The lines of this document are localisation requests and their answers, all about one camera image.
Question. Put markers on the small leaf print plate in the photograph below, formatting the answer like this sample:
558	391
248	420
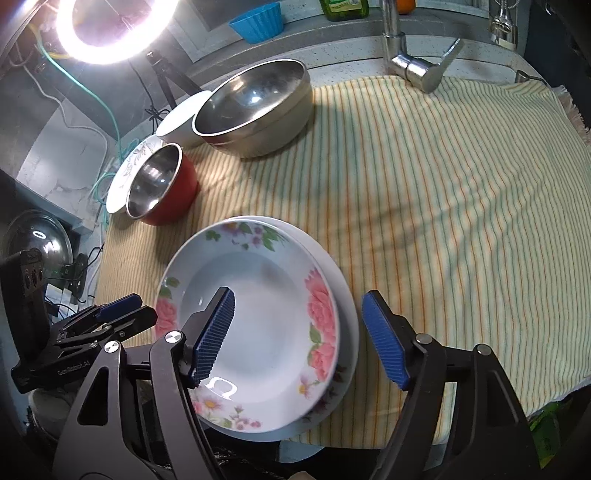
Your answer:
123	177

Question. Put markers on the white bowl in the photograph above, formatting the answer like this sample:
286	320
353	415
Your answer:
178	124

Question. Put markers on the yellow striped towel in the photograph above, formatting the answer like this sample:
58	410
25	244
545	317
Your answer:
415	207

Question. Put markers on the blue fluted cup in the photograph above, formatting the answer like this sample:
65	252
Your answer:
256	21

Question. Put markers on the red bowl steel inside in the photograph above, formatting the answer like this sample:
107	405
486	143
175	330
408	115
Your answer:
180	194

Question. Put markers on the green dish soap bottle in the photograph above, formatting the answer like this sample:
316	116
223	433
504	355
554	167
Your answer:
344	9

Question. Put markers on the black tripod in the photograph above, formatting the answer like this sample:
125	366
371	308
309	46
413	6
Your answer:
161	78

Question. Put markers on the orange fruit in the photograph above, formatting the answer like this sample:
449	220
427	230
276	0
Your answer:
406	5

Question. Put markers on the glass pot lid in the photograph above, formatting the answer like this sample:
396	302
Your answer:
39	240

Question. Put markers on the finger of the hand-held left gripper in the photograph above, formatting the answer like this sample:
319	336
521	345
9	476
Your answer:
120	305
138	318

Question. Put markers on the large white plate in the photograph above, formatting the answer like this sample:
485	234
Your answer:
347	304

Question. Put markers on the chrome spray head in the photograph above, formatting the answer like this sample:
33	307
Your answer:
501	25

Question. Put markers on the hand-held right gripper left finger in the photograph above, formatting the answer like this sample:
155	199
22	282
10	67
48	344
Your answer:
214	332

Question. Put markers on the black power adapter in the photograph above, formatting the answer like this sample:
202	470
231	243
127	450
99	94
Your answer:
76	274

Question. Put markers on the chrome faucet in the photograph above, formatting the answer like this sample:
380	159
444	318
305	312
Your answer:
397	41

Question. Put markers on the large steel bowl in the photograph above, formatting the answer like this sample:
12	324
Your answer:
258	134

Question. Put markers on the green package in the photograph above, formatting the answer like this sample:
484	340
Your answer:
551	429

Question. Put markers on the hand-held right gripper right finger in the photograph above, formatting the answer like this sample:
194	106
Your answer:
385	341

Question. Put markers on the pink floral deep plate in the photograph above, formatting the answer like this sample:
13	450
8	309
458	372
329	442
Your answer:
268	295

